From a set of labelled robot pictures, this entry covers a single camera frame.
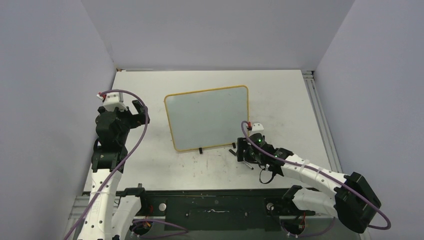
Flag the black white marker pen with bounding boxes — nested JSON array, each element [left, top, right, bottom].
[[228, 149, 254, 170]]

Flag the yellow framed whiteboard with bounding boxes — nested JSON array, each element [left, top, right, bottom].
[[164, 85, 250, 152]]

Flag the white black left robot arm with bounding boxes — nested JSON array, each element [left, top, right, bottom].
[[77, 100, 150, 240]]

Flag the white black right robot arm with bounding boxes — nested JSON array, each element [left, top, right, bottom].
[[236, 133, 383, 234]]

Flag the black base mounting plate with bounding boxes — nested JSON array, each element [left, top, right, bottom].
[[135, 188, 332, 232]]

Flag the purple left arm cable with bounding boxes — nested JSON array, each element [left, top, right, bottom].
[[62, 89, 150, 240]]

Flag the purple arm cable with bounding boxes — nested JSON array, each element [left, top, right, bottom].
[[62, 89, 150, 240], [240, 120, 392, 231]]

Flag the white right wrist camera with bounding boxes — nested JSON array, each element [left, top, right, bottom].
[[249, 122, 265, 134]]

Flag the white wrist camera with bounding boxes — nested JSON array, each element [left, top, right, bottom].
[[96, 92, 128, 112], [249, 122, 265, 134]]

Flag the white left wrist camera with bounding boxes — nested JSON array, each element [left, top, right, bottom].
[[96, 92, 128, 112]]

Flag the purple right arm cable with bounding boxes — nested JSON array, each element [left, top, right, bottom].
[[240, 120, 392, 231]]

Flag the aluminium right side rail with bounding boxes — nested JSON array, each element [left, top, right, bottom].
[[301, 70, 343, 173]]

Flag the aluminium front frame rail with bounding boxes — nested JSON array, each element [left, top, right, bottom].
[[67, 195, 143, 220]]

